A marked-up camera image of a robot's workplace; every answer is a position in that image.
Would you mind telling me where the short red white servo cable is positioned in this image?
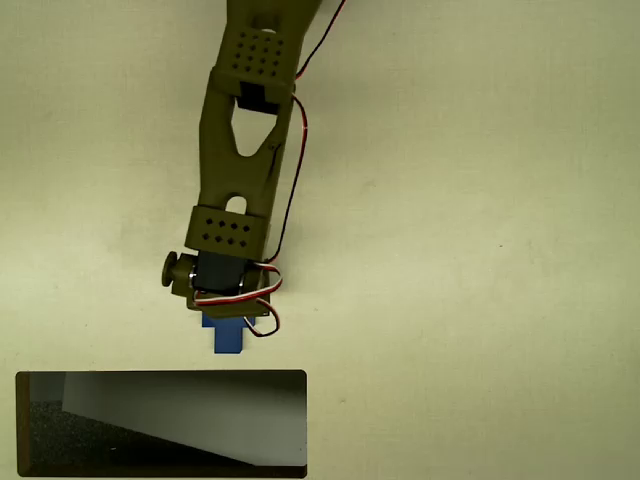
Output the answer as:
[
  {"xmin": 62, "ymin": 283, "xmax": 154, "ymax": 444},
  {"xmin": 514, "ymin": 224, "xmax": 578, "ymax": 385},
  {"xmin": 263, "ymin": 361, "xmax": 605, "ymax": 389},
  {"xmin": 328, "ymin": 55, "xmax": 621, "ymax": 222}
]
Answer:
[{"xmin": 243, "ymin": 298, "xmax": 282, "ymax": 338}]

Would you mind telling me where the blue T-shaped block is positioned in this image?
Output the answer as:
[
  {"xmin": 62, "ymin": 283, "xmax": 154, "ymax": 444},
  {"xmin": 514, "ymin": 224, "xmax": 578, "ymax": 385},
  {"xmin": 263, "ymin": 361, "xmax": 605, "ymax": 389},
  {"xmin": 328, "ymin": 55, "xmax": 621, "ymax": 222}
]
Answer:
[{"xmin": 201, "ymin": 311, "xmax": 258, "ymax": 355}]

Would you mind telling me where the dark rectangular bin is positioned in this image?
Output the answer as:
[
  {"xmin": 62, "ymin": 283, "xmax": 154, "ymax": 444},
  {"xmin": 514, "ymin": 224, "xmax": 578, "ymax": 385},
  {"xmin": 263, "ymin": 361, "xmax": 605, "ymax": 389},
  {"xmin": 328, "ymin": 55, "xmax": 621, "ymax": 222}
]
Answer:
[{"xmin": 14, "ymin": 369, "xmax": 309, "ymax": 479}]

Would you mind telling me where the long red black arm cable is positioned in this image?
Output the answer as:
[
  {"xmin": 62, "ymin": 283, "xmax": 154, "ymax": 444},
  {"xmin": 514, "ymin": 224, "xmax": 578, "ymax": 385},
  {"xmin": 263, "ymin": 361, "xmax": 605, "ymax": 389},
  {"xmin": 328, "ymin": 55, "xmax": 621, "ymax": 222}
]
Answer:
[{"xmin": 191, "ymin": 0, "xmax": 349, "ymax": 307}]

